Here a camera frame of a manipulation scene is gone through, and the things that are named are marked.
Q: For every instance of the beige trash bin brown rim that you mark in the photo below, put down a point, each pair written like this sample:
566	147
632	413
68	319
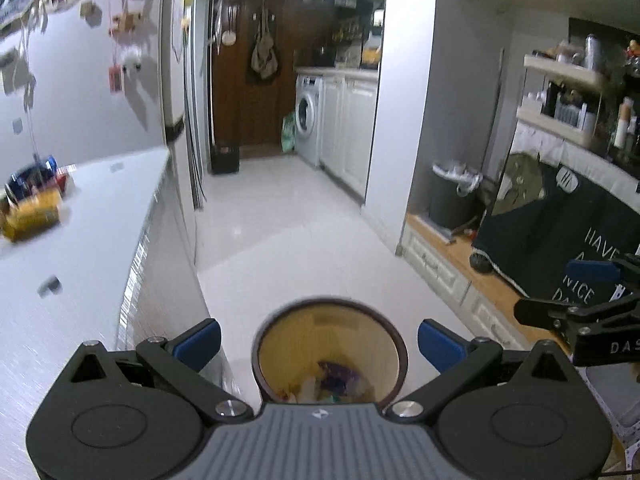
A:
280	355

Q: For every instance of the grey pedal trash can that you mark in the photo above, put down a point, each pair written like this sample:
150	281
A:
450	205

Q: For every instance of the white washing machine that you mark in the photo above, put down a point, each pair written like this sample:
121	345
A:
310	120

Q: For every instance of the grey refrigerator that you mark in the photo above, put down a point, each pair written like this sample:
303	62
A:
175	85

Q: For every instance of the yellow snack packet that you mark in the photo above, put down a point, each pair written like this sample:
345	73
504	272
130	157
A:
32	215

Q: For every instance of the wooden hanging ornament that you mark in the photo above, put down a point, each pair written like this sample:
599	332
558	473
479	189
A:
90	11
127	21

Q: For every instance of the red hanging tag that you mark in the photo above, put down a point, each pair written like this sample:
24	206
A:
115	78

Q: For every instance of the blue packet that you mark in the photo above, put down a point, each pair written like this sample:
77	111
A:
29	179

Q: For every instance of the green plastic bag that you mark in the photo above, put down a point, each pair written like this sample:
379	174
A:
288	134

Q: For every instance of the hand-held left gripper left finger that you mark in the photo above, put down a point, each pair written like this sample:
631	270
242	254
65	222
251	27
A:
200	342

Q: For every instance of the white kitchen cabinets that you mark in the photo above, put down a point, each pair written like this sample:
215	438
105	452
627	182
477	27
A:
350	130

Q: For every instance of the white drawer cabinet wooden top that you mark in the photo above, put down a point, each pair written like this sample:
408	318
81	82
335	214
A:
450	255

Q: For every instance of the small black object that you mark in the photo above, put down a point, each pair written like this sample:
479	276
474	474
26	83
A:
480	262

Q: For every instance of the dark purple snack packet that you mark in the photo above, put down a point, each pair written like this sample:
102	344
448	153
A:
340	377

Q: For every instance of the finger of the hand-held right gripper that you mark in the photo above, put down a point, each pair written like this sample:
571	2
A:
592	272
540	310

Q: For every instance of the red snack packet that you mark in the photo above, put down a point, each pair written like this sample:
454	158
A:
62	180

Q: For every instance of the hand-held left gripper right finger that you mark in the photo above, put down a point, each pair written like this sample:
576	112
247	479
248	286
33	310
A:
440	345

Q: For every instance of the white fluffy hanging ornament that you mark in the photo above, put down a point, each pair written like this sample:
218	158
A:
131	58

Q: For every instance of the long thin pole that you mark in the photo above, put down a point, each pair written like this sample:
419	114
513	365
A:
494	115

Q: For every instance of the silver metal can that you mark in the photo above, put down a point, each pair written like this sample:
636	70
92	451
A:
593	53

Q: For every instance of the white plastic bin liner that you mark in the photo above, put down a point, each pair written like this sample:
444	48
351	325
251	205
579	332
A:
462	175

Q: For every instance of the yellow container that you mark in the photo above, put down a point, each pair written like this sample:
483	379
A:
371	56

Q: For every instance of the brown wooden door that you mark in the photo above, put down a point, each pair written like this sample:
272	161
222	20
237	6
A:
235	105

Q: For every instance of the dark printed cloth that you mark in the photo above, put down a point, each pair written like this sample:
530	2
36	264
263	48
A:
550	240

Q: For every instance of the olive hanging bag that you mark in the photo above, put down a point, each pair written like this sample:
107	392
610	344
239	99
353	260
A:
263	55

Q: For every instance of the shelf of bottles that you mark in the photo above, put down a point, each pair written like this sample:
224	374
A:
570	107

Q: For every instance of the white perforated metal frame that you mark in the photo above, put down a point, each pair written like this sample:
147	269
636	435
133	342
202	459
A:
622	432

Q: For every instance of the black crate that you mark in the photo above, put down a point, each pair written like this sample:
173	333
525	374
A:
224	160

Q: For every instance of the round white hanging utensil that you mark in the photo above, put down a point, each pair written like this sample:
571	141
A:
229	38

